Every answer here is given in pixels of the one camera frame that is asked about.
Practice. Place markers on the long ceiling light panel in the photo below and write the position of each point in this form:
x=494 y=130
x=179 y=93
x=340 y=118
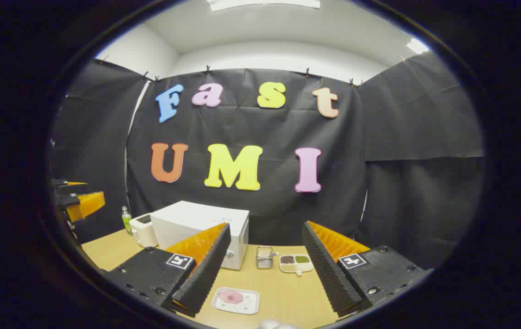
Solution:
x=265 y=3

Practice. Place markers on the white toaster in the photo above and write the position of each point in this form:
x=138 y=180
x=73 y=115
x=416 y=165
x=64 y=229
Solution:
x=144 y=228

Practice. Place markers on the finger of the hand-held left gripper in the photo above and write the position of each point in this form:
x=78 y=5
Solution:
x=75 y=188
x=84 y=205

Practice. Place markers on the divided dish with grains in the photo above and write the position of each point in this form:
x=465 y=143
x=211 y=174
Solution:
x=295 y=264

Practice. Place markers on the pink round food slice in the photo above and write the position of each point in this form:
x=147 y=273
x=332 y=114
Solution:
x=231 y=297

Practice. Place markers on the metal mesh basket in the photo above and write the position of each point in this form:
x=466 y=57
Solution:
x=264 y=258

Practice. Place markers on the small ceiling light panel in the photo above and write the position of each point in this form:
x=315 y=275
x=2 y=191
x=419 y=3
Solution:
x=417 y=45

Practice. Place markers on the white square plate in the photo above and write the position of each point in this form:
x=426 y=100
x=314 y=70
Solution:
x=224 y=307

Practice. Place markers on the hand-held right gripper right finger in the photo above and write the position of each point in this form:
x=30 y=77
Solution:
x=329 y=278

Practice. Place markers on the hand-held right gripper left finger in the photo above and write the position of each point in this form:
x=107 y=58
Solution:
x=205 y=278

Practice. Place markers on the green drink bottle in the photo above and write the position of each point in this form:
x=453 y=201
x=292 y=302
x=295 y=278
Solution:
x=126 y=221

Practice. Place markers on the white microwave oven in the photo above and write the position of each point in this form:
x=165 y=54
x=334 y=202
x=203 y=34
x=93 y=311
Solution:
x=196 y=221

